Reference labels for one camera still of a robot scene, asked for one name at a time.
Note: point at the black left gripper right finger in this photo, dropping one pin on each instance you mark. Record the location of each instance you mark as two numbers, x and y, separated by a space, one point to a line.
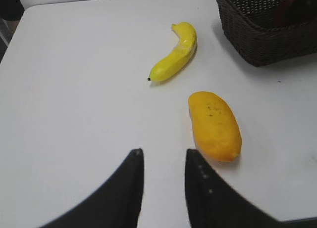
212 203

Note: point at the yellow banana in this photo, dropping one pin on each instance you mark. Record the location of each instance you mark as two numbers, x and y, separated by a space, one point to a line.
179 56

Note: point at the orange-yellow mango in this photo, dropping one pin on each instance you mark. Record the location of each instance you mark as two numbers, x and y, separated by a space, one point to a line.
215 127

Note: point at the black woven basket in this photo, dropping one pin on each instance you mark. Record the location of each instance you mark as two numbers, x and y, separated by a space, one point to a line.
249 26

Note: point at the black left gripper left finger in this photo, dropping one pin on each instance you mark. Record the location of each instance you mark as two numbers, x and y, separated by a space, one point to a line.
115 204

